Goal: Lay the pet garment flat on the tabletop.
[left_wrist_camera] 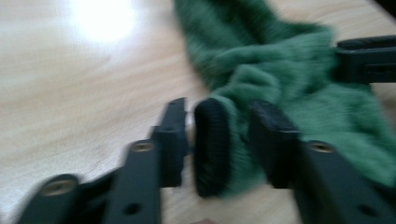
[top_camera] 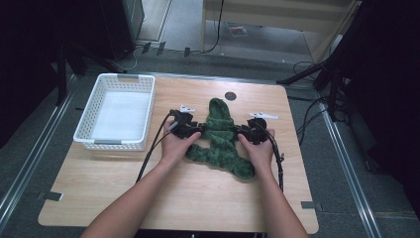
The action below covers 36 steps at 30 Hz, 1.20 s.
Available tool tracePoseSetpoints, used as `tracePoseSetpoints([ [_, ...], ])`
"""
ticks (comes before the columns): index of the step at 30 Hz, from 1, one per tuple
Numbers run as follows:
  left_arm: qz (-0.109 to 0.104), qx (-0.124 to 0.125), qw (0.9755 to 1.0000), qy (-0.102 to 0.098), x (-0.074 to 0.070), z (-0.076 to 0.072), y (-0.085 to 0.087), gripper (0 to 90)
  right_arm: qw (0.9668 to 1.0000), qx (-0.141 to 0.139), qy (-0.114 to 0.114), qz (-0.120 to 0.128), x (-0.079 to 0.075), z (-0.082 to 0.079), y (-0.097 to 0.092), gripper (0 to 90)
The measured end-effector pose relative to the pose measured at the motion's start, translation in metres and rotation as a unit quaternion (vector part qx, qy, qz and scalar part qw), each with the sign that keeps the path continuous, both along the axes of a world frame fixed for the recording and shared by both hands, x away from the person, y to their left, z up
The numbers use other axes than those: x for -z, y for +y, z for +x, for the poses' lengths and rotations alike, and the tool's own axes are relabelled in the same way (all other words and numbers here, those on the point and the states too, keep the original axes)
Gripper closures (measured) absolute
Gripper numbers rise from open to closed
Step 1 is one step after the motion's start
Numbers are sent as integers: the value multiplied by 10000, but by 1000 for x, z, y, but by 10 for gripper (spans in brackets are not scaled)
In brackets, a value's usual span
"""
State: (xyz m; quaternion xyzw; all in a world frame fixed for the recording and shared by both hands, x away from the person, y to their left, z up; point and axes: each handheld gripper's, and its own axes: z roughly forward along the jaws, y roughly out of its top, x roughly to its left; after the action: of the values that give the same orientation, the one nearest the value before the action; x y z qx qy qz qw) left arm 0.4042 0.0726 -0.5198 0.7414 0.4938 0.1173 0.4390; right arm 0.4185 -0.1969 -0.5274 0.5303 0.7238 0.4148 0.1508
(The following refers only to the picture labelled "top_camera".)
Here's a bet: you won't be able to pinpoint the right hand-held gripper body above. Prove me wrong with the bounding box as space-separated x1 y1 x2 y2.
246 111 279 146

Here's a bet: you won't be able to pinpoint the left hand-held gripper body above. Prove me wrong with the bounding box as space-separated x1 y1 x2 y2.
167 104 200 140

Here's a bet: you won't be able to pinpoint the green fleece garment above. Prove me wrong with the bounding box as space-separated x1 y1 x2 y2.
184 96 257 181

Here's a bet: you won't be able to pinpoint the person's left hand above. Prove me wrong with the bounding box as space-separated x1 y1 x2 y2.
159 119 202 168

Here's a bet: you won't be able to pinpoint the person's right hand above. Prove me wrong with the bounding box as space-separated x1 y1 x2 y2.
237 128 276 178

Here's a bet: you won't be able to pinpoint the white perforated plastic basket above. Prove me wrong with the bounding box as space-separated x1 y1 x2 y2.
72 72 157 153

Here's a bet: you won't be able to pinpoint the black metal stand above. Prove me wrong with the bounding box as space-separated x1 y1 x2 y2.
276 49 353 124
54 41 87 107

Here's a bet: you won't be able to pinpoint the grey tape on table edge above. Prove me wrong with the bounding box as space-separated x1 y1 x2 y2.
42 190 64 202
300 200 324 213

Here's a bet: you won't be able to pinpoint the red paper on floor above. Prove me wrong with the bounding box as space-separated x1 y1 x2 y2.
227 25 250 39

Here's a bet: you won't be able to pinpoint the black cabinet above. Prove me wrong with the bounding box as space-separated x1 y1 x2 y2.
98 0 147 63

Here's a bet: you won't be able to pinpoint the light wooden furniture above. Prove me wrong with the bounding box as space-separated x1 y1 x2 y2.
200 0 363 64

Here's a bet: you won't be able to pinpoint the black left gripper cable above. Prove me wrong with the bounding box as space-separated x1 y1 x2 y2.
135 110 175 184

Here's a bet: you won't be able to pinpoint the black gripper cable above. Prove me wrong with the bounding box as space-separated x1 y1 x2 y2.
135 110 175 184
259 122 286 193

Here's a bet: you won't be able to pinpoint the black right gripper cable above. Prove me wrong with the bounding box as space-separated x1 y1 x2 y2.
259 122 286 193

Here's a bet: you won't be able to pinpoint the black floor cables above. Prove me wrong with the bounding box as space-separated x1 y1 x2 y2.
286 59 333 147

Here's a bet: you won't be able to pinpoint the metal floor rail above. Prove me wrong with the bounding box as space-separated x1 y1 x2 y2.
317 98 384 238
0 74 79 230
132 70 279 85

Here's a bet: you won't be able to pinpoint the white floor cable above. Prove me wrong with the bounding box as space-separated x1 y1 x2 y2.
111 47 141 72

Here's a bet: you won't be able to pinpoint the black hanging cable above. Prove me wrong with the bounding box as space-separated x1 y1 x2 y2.
200 0 226 55

